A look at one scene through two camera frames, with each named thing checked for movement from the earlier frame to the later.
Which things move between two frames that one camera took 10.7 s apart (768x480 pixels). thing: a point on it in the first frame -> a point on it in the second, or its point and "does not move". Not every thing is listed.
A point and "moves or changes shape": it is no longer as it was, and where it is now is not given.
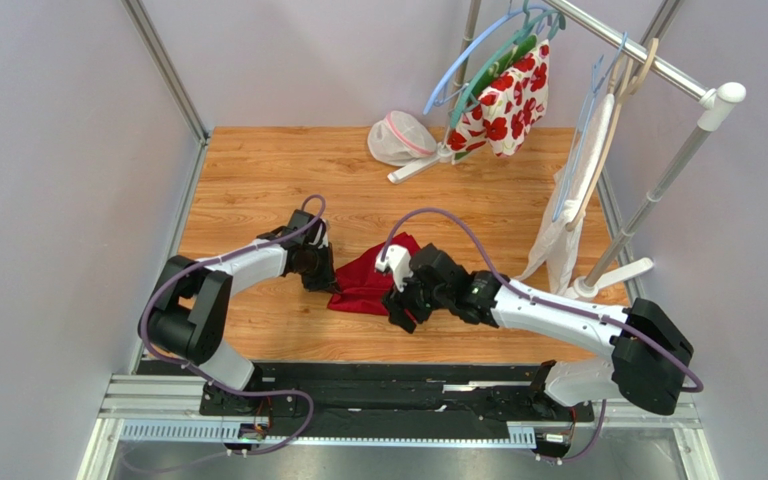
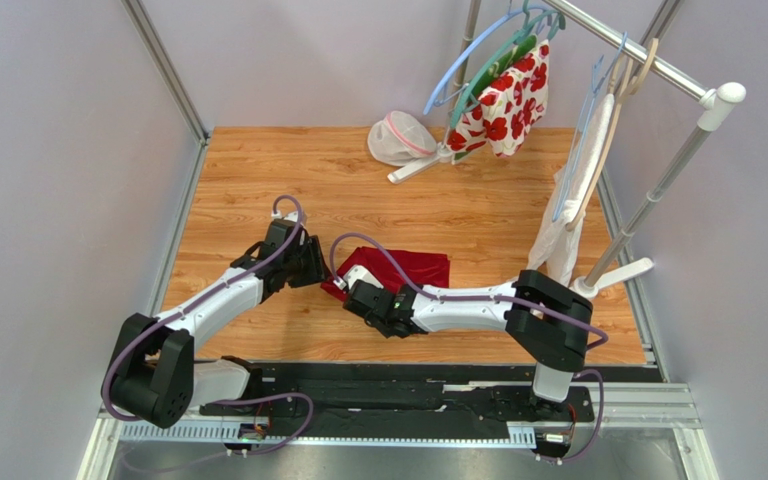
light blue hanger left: (436, 96) does not move
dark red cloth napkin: (362, 288) moves or changes shape
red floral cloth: (506, 105) does not move
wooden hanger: (617, 86) does not move
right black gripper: (408, 301) -> (360, 296)
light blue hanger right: (596, 80) does not move
